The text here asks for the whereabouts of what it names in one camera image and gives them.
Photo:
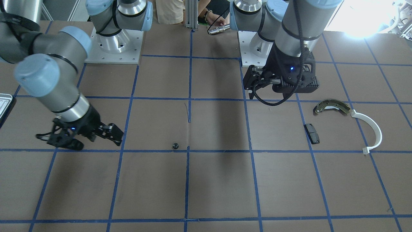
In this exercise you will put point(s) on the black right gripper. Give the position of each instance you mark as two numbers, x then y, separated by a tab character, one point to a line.
89	121

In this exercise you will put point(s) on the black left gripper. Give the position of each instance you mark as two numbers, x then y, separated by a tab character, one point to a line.
277	65

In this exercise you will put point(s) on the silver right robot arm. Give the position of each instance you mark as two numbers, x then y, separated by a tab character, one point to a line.
46	65

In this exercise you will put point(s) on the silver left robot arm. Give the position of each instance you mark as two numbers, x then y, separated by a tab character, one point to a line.
293	28

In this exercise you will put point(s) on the ribbed silver metal tray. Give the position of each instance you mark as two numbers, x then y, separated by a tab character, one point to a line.
7	103

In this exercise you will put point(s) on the olive brake shoe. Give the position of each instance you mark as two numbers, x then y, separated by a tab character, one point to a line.
331	104

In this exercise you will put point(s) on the black brake pad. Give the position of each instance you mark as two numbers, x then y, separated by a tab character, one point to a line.
312	133

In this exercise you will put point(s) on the silver metal cylinder tool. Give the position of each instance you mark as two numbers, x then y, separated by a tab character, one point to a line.
218	30

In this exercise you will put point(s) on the seated man in beige shirt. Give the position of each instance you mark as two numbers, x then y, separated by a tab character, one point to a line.
172	12

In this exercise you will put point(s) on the white curved plastic part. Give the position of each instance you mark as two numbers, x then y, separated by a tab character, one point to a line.
377	130

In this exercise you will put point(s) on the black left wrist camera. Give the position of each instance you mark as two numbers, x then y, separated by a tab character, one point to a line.
256	78

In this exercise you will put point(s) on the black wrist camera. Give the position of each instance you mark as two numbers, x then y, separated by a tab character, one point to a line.
256	78
111	132

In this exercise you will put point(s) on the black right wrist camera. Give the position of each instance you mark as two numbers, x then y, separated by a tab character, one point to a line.
111	132

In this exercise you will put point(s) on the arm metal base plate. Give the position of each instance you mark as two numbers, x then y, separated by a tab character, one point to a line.
123	48
254	50

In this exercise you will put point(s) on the aluminium frame post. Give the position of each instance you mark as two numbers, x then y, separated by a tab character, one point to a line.
191	14

